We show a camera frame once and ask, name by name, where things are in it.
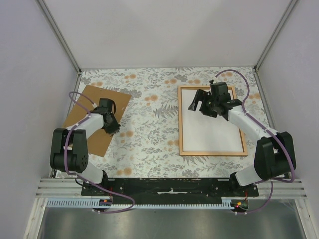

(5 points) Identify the aluminium corner post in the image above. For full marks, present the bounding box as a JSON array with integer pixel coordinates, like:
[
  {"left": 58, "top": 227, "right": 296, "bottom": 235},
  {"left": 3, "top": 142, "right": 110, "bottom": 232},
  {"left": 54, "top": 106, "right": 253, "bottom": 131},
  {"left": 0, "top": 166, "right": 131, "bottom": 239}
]
[
  {"left": 254, "top": 0, "right": 300, "bottom": 70},
  {"left": 36, "top": 0, "right": 82, "bottom": 75}
]

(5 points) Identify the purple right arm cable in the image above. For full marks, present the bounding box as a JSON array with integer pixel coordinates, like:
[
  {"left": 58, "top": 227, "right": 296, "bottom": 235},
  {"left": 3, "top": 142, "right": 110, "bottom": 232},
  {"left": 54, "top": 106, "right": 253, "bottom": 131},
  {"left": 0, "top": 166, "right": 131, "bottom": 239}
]
[{"left": 215, "top": 69, "right": 297, "bottom": 215}]

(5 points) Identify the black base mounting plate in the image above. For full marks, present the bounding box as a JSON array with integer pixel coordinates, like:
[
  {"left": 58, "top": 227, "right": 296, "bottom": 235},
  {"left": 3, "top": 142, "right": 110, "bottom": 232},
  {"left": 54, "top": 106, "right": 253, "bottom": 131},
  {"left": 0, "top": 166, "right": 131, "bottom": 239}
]
[{"left": 81, "top": 177, "right": 260, "bottom": 205}]

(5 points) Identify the light blue cable duct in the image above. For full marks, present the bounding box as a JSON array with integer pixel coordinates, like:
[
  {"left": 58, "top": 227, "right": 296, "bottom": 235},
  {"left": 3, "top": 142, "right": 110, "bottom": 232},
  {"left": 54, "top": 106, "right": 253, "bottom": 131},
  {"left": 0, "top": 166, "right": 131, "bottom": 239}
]
[{"left": 46, "top": 197, "right": 250, "bottom": 208}]

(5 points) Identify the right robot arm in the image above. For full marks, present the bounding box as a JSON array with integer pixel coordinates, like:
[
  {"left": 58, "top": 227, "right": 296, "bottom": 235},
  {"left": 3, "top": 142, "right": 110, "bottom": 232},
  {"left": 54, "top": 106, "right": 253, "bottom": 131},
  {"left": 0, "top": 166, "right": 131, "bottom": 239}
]
[{"left": 188, "top": 81, "right": 297, "bottom": 196}]

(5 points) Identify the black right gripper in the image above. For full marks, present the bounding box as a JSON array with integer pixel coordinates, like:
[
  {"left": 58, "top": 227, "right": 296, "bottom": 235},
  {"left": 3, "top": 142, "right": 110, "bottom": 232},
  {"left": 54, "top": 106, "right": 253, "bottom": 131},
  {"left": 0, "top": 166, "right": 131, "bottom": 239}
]
[{"left": 188, "top": 90, "right": 218, "bottom": 119}]

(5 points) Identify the floral patterned table mat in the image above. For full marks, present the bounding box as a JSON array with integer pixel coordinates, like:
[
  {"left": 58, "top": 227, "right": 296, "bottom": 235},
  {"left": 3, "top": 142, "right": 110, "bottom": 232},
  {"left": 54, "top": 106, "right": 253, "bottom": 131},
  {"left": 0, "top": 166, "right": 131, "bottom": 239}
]
[{"left": 78, "top": 67, "right": 268, "bottom": 178}]

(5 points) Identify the aluminium rail frame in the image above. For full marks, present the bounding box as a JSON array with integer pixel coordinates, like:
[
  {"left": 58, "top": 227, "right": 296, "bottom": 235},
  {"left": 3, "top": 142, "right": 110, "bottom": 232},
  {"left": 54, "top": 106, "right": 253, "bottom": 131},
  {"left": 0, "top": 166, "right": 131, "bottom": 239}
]
[{"left": 24, "top": 178, "right": 319, "bottom": 239}]

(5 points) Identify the right aluminium corner post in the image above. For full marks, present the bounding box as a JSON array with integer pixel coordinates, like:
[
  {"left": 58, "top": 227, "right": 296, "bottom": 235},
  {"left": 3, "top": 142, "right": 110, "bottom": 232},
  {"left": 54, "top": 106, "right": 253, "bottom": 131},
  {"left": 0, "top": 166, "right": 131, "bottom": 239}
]
[{"left": 254, "top": 0, "right": 300, "bottom": 70}]

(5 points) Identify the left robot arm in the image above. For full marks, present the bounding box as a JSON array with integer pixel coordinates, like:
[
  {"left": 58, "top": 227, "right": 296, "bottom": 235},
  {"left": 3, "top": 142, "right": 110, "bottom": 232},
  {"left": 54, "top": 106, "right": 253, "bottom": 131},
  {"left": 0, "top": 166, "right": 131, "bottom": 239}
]
[{"left": 50, "top": 98, "right": 120, "bottom": 196}]

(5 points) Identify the left aluminium corner post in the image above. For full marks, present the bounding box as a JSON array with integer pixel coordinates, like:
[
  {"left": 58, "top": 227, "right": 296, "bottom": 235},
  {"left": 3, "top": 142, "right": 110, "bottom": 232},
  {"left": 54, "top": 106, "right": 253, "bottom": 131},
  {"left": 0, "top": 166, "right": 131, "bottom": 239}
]
[{"left": 36, "top": 0, "right": 82, "bottom": 75}]

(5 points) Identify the wooden picture frame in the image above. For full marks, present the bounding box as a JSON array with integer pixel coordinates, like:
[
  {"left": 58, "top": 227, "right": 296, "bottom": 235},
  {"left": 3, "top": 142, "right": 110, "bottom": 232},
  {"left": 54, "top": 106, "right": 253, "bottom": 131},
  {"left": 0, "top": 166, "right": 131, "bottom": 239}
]
[{"left": 178, "top": 85, "right": 249, "bottom": 157}]

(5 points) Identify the building photo print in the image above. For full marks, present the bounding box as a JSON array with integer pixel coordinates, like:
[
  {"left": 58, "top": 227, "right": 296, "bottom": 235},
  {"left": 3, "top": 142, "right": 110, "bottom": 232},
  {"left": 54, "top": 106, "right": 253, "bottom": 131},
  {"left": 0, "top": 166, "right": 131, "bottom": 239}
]
[{"left": 181, "top": 88, "right": 245, "bottom": 152}]

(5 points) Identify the brown cardboard backing board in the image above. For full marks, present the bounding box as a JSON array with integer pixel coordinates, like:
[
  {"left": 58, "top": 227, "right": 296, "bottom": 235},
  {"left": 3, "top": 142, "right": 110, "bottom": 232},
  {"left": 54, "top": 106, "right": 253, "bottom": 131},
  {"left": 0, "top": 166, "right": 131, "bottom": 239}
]
[{"left": 62, "top": 85, "right": 131, "bottom": 157}]

